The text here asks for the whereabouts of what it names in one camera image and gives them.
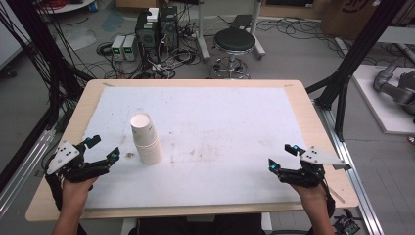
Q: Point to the person's left hand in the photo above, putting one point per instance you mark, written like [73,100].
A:
[75,194]

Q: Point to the white platform board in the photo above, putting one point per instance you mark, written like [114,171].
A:
[381,111]

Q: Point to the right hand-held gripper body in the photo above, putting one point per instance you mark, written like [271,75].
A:
[318,157]

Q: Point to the white box device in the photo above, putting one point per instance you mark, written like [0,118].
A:
[152,14]

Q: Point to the white metal stand leg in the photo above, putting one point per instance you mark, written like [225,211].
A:
[256,32]
[203,36]

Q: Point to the grey bench power supply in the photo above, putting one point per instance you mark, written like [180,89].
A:
[129,48]
[117,47]

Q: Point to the black round stool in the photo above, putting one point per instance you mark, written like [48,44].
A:
[234,40]

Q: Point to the aluminium rail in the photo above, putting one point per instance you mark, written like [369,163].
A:
[355,182]
[19,176]

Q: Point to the stack of white cups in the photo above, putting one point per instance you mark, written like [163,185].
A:
[150,153]

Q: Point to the dark tape piece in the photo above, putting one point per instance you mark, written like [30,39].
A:
[39,173]
[346,167]

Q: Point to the thin wooden stick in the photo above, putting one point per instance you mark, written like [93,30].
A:
[336,195]

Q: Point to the person's right hand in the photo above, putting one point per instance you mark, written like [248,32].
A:
[313,197]

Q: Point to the black computer tower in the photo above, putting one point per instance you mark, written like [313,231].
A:
[169,29]
[147,39]

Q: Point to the green circuit board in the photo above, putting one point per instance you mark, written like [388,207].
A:
[346,225]

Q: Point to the black flat pedal board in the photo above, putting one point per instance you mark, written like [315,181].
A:
[241,22]

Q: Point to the wooden table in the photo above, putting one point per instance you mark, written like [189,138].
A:
[313,114]

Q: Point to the person's dark trousers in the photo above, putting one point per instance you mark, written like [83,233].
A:
[195,226]

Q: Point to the white table mat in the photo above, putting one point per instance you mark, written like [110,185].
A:
[212,130]

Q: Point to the cardboard box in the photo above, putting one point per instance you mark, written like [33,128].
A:
[352,16]

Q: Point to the black metal frame post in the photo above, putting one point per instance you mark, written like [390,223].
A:
[359,52]
[39,49]

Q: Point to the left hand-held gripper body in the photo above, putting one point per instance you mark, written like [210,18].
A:
[63,156]

